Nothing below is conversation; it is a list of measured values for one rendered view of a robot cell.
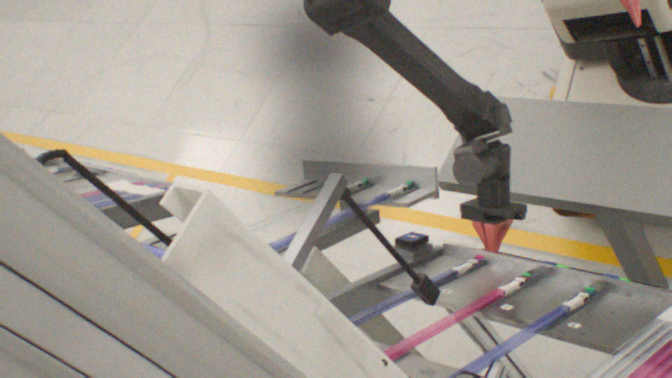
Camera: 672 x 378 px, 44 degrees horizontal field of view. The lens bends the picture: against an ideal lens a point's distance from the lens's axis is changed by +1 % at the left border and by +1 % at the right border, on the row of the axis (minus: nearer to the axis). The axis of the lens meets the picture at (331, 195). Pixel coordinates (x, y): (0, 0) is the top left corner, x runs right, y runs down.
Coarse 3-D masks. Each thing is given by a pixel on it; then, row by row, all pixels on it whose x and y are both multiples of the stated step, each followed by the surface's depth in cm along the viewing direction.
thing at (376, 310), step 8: (448, 272) 141; (456, 272) 142; (432, 280) 137; (440, 280) 138; (448, 280) 140; (400, 296) 131; (408, 296) 132; (416, 296) 134; (384, 304) 128; (392, 304) 129; (360, 312) 125; (368, 312) 125; (376, 312) 126; (352, 320) 123; (360, 320) 124; (368, 320) 125
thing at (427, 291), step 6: (420, 276) 99; (426, 276) 99; (414, 282) 99; (420, 282) 99; (426, 282) 99; (432, 282) 100; (414, 288) 99; (420, 288) 99; (426, 288) 100; (432, 288) 101; (438, 288) 102; (420, 294) 100; (426, 294) 100; (432, 294) 101; (438, 294) 102; (426, 300) 101; (432, 300) 101
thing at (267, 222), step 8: (368, 184) 173; (312, 200) 161; (296, 208) 156; (304, 208) 158; (272, 216) 152; (280, 216) 153; (288, 216) 154; (256, 224) 149; (264, 224) 149; (272, 224) 151
